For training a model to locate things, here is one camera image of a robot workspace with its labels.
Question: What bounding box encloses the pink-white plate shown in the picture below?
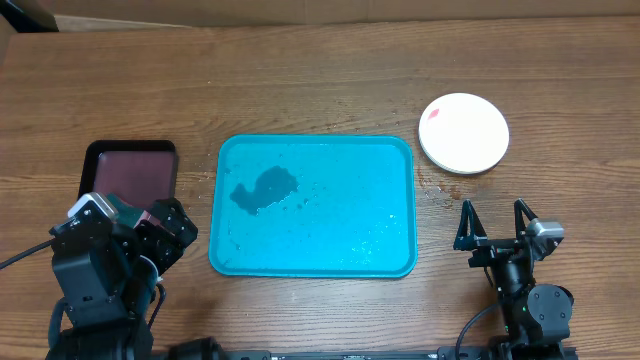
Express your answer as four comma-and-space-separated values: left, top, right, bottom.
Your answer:
418, 93, 510, 175

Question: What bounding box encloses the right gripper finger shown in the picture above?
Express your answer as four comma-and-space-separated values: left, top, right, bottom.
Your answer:
453, 200, 488, 251
514, 198, 537, 238

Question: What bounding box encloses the black tray with red liquid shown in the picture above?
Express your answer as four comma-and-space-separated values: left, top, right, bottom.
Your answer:
78, 140, 178, 209

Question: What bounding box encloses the green and pink sponge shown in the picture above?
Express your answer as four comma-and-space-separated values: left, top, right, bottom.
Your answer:
107, 194, 158, 228

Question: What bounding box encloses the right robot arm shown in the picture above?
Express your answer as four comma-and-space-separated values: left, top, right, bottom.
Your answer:
452, 199, 577, 359

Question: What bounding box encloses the teal plastic tray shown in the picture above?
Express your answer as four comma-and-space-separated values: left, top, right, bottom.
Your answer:
208, 135, 418, 279

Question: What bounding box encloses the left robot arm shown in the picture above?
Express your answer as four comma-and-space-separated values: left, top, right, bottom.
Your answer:
47, 192, 198, 359

